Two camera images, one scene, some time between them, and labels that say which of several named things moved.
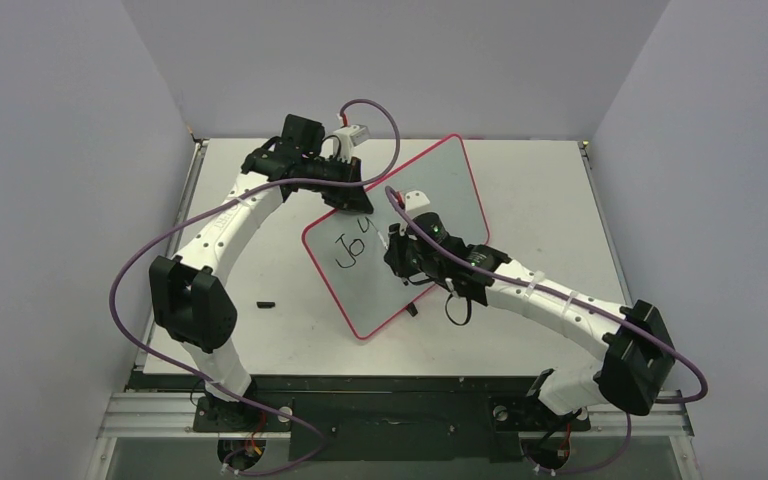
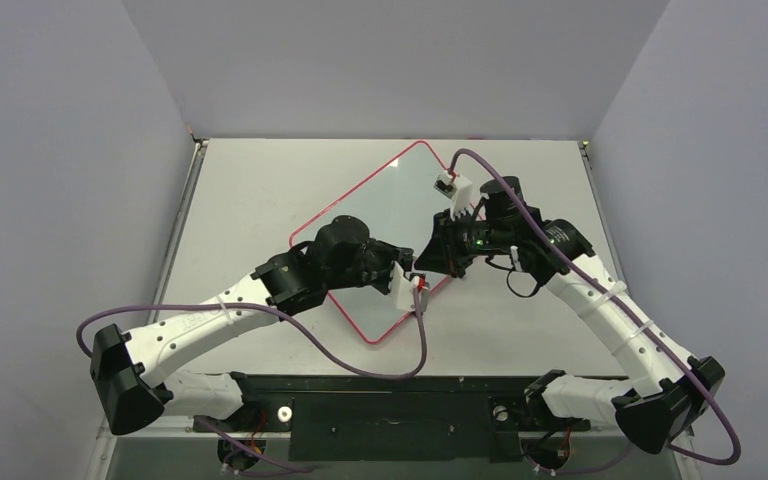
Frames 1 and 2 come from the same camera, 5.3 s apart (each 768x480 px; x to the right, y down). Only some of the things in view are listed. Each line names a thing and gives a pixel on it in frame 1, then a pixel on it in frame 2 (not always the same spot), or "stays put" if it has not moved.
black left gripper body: [335, 171] -> [377, 263]
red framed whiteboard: [349, 247] stays put
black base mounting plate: [473, 419] stays put
